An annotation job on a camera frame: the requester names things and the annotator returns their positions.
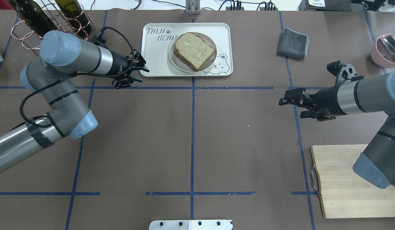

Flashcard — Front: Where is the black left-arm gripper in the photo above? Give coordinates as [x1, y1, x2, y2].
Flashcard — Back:
[110, 50, 150, 89]

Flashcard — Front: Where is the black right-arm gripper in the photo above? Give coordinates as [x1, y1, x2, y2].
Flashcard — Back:
[278, 87, 346, 122]

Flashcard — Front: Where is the bread slice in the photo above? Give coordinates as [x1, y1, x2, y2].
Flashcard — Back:
[174, 32, 217, 71]
[173, 48, 199, 72]

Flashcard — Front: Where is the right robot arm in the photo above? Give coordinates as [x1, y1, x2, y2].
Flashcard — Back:
[279, 71, 395, 189]

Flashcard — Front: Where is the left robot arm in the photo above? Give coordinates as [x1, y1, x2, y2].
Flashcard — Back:
[0, 27, 149, 173]

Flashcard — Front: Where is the white bear tray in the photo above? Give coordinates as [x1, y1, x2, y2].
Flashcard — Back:
[141, 22, 233, 77]

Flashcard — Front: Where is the grey folded cloth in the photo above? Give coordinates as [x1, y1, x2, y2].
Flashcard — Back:
[277, 28, 309, 59]

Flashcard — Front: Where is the dark wine bottle lower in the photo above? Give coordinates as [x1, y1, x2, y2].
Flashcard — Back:
[56, 0, 93, 37]

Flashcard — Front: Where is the dark wine bottle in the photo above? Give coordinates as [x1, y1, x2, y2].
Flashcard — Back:
[56, 0, 93, 37]
[7, 0, 57, 37]

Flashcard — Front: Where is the pink bowl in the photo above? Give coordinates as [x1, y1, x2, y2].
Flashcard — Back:
[371, 34, 395, 69]

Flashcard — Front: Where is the wooden cutting board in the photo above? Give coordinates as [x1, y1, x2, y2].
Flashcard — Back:
[311, 144, 395, 219]

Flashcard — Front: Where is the metal scoop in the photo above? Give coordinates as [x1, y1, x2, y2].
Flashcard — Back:
[380, 35, 395, 59]

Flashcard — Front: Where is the dark wine bottle upper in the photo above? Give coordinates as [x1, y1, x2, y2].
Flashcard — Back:
[7, 0, 57, 37]

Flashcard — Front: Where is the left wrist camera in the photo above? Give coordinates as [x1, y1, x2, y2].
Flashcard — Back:
[89, 32, 109, 49]

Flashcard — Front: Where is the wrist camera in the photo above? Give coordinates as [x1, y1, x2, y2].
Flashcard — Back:
[326, 61, 365, 87]
[89, 32, 109, 49]

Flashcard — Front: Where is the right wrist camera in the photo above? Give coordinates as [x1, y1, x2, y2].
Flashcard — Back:
[326, 61, 365, 87]

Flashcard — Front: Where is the copper wire bottle rack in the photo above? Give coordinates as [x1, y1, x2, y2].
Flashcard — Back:
[8, 0, 94, 55]

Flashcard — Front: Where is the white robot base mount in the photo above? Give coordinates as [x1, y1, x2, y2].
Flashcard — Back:
[149, 219, 233, 230]

